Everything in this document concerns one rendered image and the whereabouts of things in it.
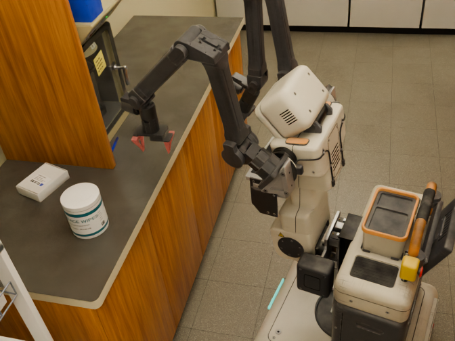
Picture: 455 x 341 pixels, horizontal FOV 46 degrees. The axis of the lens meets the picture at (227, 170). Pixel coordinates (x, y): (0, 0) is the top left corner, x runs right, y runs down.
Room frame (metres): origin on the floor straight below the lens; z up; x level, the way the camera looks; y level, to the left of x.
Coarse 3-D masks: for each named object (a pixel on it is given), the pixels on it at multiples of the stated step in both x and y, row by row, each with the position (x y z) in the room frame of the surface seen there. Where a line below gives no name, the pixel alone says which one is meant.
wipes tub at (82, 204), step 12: (72, 192) 1.37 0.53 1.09; (84, 192) 1.36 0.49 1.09; (96, 192) 1.36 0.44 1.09; (72, 204) 1.31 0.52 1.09; (84, 204) 1.30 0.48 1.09; (96, 204) 1.32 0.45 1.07; (72, 216) 1.29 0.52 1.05; (84, 216) 1.29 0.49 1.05; (96, 216) 1.31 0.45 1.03; (72, 228) 1.31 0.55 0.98; (84, 228) 1.29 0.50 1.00; (96, 228) 1.30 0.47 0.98
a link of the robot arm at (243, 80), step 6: (234, 72) 1.81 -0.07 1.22; (234, 78) 1.78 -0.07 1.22; (240, 78) 1.78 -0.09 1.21; (246, 78) 1.78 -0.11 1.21; (234, 84) 1.77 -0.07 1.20; (240, 84) 1.76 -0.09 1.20; (246, 84) 1.75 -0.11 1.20; (252, 84) 1.71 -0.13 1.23; (246, 90) 1.73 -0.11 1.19; (252, 90) 1.71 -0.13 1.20
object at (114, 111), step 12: (108, 24) 2.05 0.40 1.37; (96, 36) 1.94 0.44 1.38; (108, 36) 2.03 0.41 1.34; (84, 48) 1.84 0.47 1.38; (96, 48) 1.92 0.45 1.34; (108, 48) 2.00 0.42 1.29; (108, 60) 1.98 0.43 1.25; (96, 72) 1.88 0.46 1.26; (108, 72) 1.96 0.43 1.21; (120, 72) 2.05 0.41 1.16; (96, 84) 1.85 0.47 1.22; (108, 84) 1.94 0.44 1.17; (120, 84) 2.02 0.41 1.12; (96, 96) 1.83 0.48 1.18; (108, 96) 1.91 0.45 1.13; (120, 96) 2.00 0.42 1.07; (108, 108) 1.89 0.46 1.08; (120, 108) 1.97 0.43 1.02; (108, 120) 1.87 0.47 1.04; (108, 132) 1.84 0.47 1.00
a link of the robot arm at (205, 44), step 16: (192, 32) 1.31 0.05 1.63; (208, 32) 1.31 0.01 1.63; (192, 48) 1.26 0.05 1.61; (208, 48) 1.26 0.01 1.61; (224, 48) 1.27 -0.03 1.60; (208, 64) 1.25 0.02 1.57; (224, 64) 1.26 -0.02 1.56; (224, 80) 1.26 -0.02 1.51; (224, 96) 1.26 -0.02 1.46; (224, 112) 1.28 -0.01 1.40; (240, 112) 1.30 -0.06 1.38; (224, 128) 1.30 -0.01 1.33; (240, 128) 1.28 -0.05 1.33; (224, 144) 1.28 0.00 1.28; (224, 160) 1.30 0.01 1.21; (240, 160) 1.25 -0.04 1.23
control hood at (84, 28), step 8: (104, 0) 1.95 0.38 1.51; (112, 0) 1.94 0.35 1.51; (120, 0) 1.99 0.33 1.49; (104, 8) 1.87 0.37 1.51; (112, 8) 1.93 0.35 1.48; (104, 16) 1.86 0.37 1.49; (80, 24) 1.75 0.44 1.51; (88, 24) 1.74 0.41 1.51; (96, 24) 1.79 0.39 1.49; (80, 32) 1.75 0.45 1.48; (88, 32) 1.74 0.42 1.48; (80, 40) 1.75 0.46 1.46
